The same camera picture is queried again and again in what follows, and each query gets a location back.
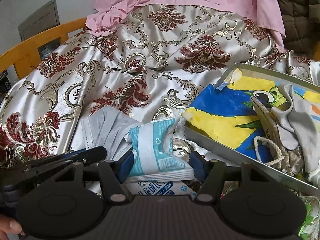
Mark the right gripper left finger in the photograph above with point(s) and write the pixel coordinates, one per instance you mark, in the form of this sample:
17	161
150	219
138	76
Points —
123	166

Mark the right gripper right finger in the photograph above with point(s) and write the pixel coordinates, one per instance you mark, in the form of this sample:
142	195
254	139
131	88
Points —
201	167

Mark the teal white tissue packet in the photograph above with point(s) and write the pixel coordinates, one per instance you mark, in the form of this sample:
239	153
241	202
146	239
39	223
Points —
152	146

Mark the grey sock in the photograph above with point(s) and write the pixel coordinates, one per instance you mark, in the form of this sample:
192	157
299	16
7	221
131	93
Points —
296	127

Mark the striped pastel towel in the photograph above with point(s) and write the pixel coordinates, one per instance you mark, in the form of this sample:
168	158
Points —
315	112

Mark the person's hand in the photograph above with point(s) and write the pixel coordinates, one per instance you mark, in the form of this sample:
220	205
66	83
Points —
10	226

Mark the grey face mask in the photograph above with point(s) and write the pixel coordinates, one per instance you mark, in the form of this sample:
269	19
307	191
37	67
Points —
108	127

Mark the grey tray with cartoon picture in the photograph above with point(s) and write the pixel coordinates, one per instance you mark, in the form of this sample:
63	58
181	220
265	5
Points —
222	118

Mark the floral satin sofa cover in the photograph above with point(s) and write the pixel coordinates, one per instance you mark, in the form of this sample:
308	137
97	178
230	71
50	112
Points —
157	59

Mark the brown quilted jacket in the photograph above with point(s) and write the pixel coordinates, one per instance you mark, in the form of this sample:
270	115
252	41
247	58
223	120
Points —
301	23

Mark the beige drawstring pouch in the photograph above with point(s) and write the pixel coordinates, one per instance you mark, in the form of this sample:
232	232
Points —
285	160

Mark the grey wall panel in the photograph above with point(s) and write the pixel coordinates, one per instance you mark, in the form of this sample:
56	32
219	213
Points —
42	19

